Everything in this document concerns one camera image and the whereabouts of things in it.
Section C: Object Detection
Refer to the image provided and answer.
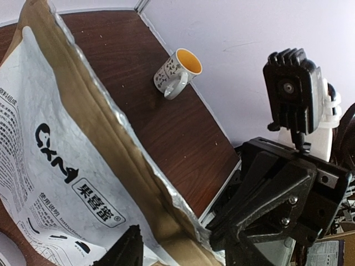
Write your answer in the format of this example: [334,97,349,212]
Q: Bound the patterned mug yellow inside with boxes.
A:
[153,48,202,100]

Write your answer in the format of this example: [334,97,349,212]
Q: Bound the grey double pet feeder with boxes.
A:
[0,232,27,266]

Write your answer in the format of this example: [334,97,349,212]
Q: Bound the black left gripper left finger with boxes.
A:
[93,225,144,266]

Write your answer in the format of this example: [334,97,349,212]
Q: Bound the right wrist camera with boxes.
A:
[263,48,342,161]

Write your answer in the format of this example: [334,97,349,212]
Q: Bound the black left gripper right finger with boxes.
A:
[225,232,273,266]

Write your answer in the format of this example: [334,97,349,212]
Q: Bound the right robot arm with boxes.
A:
[207,107,354,250]

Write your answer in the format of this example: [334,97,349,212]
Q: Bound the dog food bag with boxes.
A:
[1,1,223,265]

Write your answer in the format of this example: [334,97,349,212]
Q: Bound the right aluminium frame post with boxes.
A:
[134,0,150,14]

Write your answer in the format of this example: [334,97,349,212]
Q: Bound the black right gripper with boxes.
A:
[207,137,352,251]

